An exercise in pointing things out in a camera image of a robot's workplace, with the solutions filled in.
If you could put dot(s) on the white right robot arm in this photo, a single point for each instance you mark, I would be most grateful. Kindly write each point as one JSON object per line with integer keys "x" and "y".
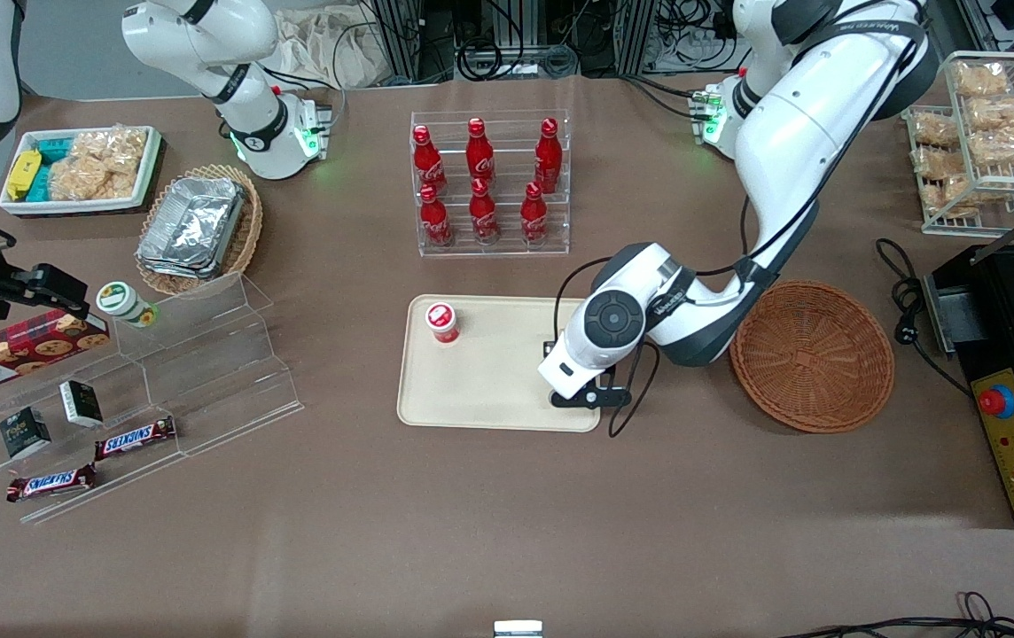
{"x": 206, "y": 35}

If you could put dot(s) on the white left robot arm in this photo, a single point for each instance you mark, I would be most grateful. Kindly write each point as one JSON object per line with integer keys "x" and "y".
{"x": 791, "y": 133}

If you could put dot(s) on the beige plastic tray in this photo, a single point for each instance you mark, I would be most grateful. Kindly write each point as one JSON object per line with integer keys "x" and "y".
{"x": 489, "y": 381}

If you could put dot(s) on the aluminium foil tray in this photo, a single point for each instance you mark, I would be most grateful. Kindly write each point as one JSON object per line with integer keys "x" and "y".
{"x": 192, "y": 221}

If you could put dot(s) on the tan oval wicker basket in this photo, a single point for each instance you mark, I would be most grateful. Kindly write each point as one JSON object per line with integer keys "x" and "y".
{"x": 250, "y": 230}

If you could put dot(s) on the brown round wicker basket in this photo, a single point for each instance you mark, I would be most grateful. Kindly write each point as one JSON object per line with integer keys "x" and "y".
{"x": 813, "y": 354}

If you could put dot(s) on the green lidded yoghurt cup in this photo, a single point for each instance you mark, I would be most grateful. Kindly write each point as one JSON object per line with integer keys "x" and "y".
{"x": 121, "y": 301}

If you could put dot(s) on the red cookie box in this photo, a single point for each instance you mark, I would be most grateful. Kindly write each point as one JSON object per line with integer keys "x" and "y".
{"x": 28, "y": 350}

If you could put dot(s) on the white plastic bin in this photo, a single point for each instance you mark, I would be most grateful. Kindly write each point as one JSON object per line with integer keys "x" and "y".
{"x": 73, "y": 206}

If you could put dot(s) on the clear acrylic bottle rack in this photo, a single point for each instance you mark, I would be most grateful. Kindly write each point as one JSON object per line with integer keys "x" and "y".
{"x": 507, "y": 250}

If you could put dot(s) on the teal snack pack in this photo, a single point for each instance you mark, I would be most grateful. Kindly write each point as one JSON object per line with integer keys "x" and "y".
{"x": 40, "y": 184}
{"x": 53, "y": 149}

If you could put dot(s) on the red cup with white lid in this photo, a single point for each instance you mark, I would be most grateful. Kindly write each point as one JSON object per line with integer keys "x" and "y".
{"x": 442, "y": 323}

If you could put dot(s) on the small black box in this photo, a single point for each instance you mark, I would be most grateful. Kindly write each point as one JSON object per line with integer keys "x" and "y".
{"x": 81, "y": 403}
{"x": 24, "y": 434}

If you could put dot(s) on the yellow snack pack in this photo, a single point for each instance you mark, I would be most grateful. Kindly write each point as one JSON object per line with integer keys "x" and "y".
{"x": 24, "y": 173}

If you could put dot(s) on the red cola bottle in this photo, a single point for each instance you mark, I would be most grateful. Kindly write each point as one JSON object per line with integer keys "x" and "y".
{"x": 548, "y": 159}
{"x": 483, "y": 217}
{"x": 428, "y": 164}
{"x": 435, "y": 221}
{"x": 534, "y": 220}
{"x": 479, "y": 155}

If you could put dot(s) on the clear bag of crackers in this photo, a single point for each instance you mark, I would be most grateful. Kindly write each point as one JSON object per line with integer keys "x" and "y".
{"x": 99, "y": 164}

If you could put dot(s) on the snickers bar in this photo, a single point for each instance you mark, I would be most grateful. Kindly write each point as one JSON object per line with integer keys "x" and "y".
{"x": 50, "y": 483}
{"x": 135, "y": 438}

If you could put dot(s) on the clear acrylic step shelf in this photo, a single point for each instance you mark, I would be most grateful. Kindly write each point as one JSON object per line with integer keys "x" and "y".
{"x": 223, "y": 381}

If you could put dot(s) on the cream cloth bag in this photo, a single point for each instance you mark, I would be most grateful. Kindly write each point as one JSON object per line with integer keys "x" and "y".
{"x": 321, "y": 49}

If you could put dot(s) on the bagged fried snack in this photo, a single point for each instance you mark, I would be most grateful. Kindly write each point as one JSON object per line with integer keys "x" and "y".
{"x": 955, "y": 195}
{"x": 999, "y": 112}
{"x": 937, "y": 164}
{"x": 981, "y": 80}
{"x": 1003, "y": 148}
{"x": 934, "y": 128}

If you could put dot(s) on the black appliance housing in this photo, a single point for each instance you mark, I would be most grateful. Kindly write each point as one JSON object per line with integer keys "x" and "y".
{"x": 999, "y": 310}

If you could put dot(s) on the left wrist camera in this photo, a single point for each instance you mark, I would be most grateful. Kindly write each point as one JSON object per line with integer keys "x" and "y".
{"x": 604, "y": 397}

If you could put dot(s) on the aluminium frame post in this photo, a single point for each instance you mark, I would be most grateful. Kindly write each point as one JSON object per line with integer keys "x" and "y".
{"x": 635, "y": 35}
{"x": 401, "y": 40}

